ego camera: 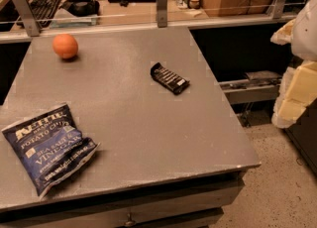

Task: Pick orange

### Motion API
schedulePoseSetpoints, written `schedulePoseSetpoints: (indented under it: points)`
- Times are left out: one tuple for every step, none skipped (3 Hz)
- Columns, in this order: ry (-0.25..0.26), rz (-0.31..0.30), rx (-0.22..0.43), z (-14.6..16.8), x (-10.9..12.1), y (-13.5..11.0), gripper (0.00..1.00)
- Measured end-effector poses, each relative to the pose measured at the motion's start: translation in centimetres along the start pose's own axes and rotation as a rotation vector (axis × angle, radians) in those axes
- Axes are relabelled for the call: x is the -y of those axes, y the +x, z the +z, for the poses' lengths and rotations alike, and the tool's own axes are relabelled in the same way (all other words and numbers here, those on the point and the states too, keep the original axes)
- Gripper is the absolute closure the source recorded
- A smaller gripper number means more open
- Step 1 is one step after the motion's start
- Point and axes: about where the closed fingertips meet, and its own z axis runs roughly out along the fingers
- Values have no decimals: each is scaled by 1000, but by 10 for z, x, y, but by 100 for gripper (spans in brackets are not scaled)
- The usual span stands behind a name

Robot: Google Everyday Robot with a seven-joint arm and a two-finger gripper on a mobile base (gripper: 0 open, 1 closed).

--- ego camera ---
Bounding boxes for table drawer with handle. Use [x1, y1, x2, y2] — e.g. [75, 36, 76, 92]
[1, 179, 244, 228]

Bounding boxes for black keyboard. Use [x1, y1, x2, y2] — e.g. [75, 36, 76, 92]
[29, 0, 61, 28]

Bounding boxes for black headphones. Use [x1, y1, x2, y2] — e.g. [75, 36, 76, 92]
[61, 0, 100, 17]

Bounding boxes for blue potato chips bag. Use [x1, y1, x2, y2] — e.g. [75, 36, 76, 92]
[2, 104, 99, 198]

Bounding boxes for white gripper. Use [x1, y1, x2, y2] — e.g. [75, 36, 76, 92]
[270, 0, 317, 129]

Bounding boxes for black snack bar wrapper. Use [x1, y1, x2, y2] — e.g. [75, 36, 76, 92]
[151, 62, 190, 95]

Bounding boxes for orange fruit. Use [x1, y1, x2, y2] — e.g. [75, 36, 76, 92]
[53, 34, 78, 59]

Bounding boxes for middle metal bracket post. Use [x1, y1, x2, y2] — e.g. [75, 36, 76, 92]
[157, 0, 167, 28]

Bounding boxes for small brown jar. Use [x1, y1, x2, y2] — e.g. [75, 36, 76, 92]
[188, 0, 200, 9]

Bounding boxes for left metal bracket post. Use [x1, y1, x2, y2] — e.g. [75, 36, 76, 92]
[12, 0, 41, 37]

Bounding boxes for grey metal shelf tray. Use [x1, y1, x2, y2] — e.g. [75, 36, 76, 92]
[219, 70, 282, 104]

